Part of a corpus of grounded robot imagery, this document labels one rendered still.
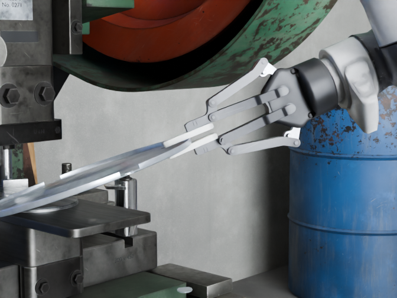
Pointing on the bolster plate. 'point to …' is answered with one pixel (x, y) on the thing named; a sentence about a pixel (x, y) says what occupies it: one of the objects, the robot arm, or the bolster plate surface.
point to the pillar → (6, 172)
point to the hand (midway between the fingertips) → (189, 140)
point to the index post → (126, 201)
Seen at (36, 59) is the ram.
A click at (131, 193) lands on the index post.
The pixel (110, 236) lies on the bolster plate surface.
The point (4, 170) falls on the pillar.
